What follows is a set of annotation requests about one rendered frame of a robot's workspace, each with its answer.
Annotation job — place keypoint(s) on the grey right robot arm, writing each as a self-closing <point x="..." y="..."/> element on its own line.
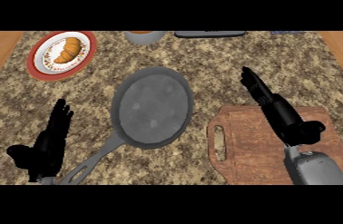
<point x="313" y="167"/>

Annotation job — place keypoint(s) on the dark blue object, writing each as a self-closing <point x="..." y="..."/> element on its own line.
<point x="287" y="32"/>

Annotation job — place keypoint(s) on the red-rimmed white plate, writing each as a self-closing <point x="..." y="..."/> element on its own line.
<point x="60" y="55"/>

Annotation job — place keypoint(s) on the golden croissant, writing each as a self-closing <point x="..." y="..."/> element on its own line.
<point x="69" y="50"/>

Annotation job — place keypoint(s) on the grey cup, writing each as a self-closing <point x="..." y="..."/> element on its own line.
<point x="144" y="36"/>

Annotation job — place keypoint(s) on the grey frying pan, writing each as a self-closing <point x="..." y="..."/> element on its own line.
<point x="151" y="108"/>

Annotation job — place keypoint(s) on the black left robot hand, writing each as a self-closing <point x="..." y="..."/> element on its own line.
<point x="49" y="143"/>

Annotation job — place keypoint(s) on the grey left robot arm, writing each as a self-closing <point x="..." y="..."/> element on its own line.
<point x="46" y="180"/>

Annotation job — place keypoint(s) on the brown wooden cutting board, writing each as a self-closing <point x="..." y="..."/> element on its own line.
<point x="255" y="146"/>

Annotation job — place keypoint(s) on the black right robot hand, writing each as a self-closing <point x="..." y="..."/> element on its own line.
<point x="282" y="115"/>

